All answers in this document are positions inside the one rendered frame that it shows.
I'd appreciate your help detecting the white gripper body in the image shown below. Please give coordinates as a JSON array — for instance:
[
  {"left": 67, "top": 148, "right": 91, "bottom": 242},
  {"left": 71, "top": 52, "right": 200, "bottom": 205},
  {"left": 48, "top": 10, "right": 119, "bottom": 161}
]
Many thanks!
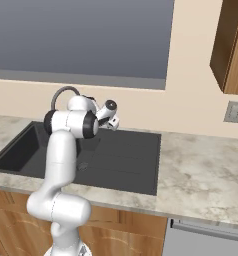
[{"left": 97, "top": 112, "right": 112, "bottom": 130}]

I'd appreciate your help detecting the black kitchen sink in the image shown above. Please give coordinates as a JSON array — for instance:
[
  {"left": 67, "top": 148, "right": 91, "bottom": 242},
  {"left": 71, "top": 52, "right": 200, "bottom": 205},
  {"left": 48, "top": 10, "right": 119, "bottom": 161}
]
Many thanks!
[{"left": 0, "top": 120, "right": 162, "bottom": 197}]

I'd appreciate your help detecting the grey curved tap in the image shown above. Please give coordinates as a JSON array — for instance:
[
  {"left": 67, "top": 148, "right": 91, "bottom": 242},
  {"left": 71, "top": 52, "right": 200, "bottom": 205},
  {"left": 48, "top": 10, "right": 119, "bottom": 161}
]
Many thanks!
[{"left": 50, "top": 85, "right": 82, "bottom": 112}]

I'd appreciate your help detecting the grey window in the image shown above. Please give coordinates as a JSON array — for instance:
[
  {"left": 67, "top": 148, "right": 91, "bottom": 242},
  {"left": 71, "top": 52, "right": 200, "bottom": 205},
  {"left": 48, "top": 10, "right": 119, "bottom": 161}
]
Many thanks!
[{"left": 0, "top": 0, "right": 176, "bottom": 91}]

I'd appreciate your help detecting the wooden base cupboard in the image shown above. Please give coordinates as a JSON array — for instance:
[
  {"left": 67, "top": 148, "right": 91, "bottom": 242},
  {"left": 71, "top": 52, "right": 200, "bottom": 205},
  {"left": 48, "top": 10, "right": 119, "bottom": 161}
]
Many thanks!
[{"left": 0, "top": 188, "right": 168, "bottom": 256}]

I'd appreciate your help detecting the grey dishwasher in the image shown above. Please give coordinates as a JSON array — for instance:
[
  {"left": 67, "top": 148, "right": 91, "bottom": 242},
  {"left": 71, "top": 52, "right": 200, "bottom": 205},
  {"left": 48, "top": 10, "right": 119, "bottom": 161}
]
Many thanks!
[{"left": 161, "top": 217, "right": 238, "bottom": 256}]

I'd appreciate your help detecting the grey wall socket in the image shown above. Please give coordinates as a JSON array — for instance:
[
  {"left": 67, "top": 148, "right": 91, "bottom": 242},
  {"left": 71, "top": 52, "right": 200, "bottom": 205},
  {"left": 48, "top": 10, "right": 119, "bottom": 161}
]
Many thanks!
[{"left": 223, "top": 100, "right": 238, "bottom": 124}]

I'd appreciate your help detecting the wooden wall cupboard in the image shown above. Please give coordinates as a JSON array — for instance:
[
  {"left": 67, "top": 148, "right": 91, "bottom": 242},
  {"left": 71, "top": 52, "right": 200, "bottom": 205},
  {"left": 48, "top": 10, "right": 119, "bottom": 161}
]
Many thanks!
[{"left": 209, "top": 0, "right": 238, "bottom": 96}]

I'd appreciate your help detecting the grey dishwasher handle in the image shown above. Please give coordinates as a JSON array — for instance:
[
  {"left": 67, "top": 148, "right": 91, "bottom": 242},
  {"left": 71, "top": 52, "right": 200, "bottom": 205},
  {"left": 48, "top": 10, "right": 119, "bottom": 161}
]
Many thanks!
[{"left": 170, "top": 222, "right": 238, "bottom": 243}]

